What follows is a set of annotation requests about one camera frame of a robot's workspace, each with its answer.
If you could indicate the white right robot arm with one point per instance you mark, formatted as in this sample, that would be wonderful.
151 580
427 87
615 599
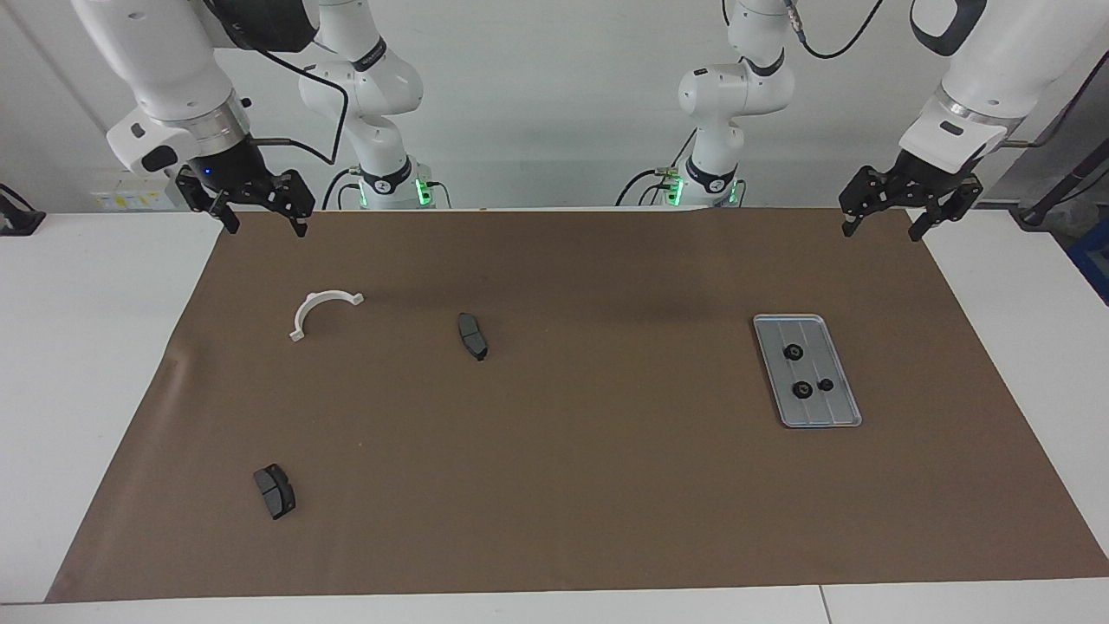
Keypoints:
165 52

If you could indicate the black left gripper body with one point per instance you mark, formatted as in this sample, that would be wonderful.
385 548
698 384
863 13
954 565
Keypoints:
923 178

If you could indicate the brown table mat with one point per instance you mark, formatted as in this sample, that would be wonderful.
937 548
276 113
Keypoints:
554 485

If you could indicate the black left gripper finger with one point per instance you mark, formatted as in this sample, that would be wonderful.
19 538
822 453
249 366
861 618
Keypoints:
957 198
862 191

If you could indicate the black clamp mount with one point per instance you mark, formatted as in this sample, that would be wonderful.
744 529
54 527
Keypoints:
17 221

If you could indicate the silver metal tray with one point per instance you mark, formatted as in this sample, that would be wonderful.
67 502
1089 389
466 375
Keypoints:
832 412

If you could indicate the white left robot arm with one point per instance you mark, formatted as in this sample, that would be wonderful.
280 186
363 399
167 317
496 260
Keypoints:
996 69

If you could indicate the large black bearing gear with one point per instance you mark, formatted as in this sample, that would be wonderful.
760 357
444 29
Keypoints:
793 352
802 390

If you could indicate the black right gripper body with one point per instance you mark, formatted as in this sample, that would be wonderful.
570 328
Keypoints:
238 173

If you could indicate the white curved plastic bracket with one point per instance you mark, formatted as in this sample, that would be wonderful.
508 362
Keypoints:
303 314

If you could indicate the black stand pole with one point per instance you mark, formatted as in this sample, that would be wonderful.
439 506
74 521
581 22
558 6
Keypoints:
1053 198

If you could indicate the blue crate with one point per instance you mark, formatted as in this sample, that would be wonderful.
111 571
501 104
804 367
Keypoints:
1093 260

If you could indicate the white yellow-labelled socket box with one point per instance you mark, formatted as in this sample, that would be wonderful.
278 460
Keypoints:
130 199

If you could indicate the dark grey brake pad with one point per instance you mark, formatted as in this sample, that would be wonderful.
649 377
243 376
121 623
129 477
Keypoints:
275 492
472 338

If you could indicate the grey partition panel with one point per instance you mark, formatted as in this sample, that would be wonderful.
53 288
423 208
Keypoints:
1092 130

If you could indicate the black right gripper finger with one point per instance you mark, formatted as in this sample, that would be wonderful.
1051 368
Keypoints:
197 192
296 195

